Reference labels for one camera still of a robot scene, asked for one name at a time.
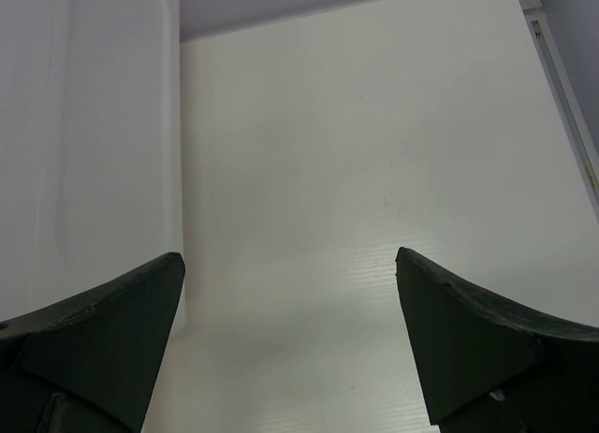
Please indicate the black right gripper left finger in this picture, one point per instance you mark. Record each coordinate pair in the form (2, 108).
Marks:
(89, 363)

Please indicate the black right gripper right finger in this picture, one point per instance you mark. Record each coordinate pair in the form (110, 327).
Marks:
(486, 363)

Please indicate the white shoe cabinet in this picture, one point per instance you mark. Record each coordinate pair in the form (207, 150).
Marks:
(91, 168)

